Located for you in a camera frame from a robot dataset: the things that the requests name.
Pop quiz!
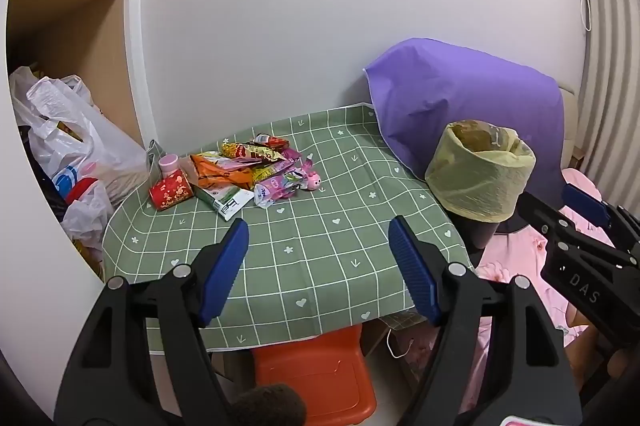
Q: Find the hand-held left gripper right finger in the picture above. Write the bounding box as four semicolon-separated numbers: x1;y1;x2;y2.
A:
389;216;583;426

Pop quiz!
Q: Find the green white carton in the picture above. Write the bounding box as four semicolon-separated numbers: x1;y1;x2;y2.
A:
192;183;255;221

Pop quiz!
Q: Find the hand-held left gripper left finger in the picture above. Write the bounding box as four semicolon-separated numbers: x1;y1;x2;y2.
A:
54;218;250;426

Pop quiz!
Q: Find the person's right forearm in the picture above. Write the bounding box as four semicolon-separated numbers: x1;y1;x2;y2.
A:
562;306;608;394

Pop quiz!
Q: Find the red paper cup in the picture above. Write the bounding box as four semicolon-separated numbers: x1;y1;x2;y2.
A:
149;171;195;211

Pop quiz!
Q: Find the large white plastic bag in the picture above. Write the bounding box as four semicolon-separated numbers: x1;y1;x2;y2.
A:
9;66;151;207

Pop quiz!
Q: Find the grey curtain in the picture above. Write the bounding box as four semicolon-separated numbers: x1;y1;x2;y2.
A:
575;0;640;207

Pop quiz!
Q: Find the pink cup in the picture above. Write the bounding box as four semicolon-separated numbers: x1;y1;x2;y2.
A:
158;153;181;179

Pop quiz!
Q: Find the small white plastic bag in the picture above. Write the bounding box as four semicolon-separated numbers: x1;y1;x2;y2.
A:
62;181;115;251

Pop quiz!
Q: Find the yellow red snack wrapper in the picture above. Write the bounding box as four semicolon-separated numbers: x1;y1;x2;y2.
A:
220;141;286;164

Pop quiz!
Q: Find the pink toy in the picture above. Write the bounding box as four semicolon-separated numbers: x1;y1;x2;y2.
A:
299;168;323;191

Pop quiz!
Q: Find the orange plastic stool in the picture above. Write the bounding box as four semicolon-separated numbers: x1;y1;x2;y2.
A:
251;325;377;426

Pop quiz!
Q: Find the bin with yellow bag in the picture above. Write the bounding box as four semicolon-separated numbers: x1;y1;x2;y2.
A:
425;120;537;251

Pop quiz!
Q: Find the purple cloth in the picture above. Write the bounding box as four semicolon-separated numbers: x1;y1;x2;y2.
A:
364;37;566;187

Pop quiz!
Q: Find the orange snack packet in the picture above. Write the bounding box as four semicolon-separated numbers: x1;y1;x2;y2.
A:
190;153;256;191

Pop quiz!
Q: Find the pink snack wrapper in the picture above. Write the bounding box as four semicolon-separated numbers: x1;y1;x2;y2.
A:
254;173;301;208

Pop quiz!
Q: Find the red brown snack wrapper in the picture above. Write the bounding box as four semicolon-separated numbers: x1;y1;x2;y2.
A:
255;133;290;151

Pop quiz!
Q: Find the green checked tablecloth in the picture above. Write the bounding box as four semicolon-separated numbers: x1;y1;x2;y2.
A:
102;102;476;353

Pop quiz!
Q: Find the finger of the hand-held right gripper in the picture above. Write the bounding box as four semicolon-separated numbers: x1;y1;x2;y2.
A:
517;192;636;269
561;182;640;249

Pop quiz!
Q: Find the thin white cord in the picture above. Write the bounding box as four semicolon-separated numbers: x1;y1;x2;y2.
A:
385;328;416;359

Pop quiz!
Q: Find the wooden shelf unit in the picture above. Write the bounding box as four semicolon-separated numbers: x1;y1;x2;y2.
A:
5;0;146;147

